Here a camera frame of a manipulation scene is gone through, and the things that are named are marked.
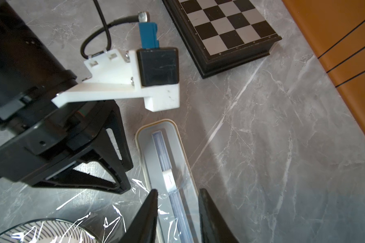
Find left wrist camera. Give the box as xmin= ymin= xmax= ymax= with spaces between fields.
xmin=52 ymin=22 xmax=180 ymax=112

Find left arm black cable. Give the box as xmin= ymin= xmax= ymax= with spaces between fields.
xmin=80 ymin=0 xmax=150 ymax=60

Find striped ceramic plate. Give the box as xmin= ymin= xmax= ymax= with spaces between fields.
xmin=0 ymin=218 xmax=99 ymax=243

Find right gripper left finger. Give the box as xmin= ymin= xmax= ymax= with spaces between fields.
xmin=119 ymin=189 xmax=158 ymax=243

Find black white chessboard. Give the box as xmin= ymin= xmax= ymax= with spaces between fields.
xmin=163 ymin=0 xmax=282 ymax=79

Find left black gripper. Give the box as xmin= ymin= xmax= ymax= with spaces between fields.
xmin=0 ymin=1 xmax=133 ymax=194

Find clear plastic wrap sheet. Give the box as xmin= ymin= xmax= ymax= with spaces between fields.
xmin=0 ymin=175 xmax=150 ymax=243

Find cream plastic wrap dispenser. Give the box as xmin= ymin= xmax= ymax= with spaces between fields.
xmin=135 ymin=119 xmax=202 ymax=243

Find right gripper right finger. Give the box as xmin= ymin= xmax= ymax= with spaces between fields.
xmin=198 ymin=188 xmax=239 ymax=243

